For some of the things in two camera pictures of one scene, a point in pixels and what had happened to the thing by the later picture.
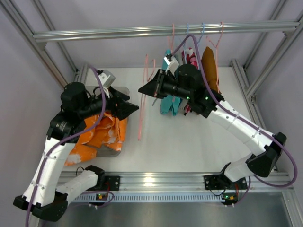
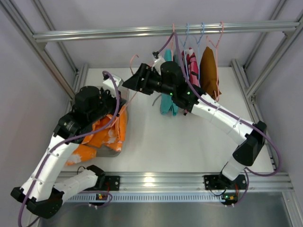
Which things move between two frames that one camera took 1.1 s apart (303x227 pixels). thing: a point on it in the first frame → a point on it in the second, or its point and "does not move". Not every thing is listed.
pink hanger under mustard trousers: x=216 y=49 does not move
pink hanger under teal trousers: x=172 y=42 does not move
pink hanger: x=147 y=80 → x=133 y=95
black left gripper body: x=115 y=104 does not move
